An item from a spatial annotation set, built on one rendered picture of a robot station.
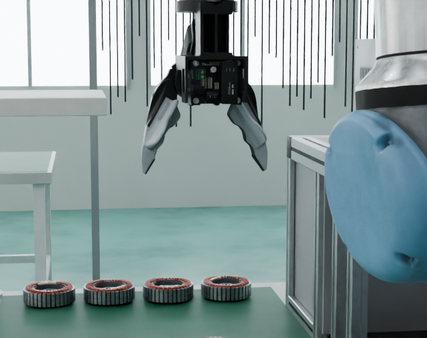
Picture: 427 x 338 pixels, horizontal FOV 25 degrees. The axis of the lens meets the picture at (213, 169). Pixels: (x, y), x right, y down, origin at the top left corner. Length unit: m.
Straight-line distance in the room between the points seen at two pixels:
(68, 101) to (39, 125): 6.02
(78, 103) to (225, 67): 0.82
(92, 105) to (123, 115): 6.02
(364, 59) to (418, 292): 0.48
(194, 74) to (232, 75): 0.04
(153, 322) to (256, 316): 0.21
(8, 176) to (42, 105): 2.55
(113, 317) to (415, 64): 1.46
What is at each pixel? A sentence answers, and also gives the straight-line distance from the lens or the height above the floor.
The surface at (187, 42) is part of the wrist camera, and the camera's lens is 1.15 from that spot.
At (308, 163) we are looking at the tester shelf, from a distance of 1.87.
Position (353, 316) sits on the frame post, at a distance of 1.68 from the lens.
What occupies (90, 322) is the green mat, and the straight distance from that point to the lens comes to 2.00.
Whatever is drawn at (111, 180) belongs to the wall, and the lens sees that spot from 7.95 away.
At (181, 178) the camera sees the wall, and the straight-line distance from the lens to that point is 7.98.
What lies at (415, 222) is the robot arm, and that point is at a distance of 0.61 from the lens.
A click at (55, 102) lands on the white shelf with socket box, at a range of 1.88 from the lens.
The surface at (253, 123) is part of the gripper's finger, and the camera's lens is 1.13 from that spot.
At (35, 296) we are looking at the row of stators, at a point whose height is 0.78.
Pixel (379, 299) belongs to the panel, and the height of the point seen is 0.83.
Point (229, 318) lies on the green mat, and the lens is 2.02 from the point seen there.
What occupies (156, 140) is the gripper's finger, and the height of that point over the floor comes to 1.20.
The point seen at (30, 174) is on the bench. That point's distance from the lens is 4.41.
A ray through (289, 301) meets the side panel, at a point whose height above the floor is 0.77.
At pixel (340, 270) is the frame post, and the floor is 0.91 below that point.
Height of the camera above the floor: 1.30
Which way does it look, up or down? 7 degrees down
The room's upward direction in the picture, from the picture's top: straight up
